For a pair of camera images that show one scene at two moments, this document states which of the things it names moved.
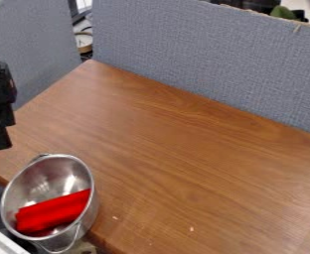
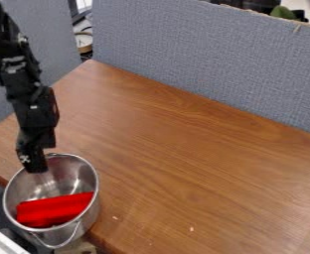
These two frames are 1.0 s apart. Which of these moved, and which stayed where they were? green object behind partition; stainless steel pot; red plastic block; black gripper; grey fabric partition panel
Moved: black gripper; red plastic block; stainless steel pot
Stayed: green object behind partition; grey fabric partition panel
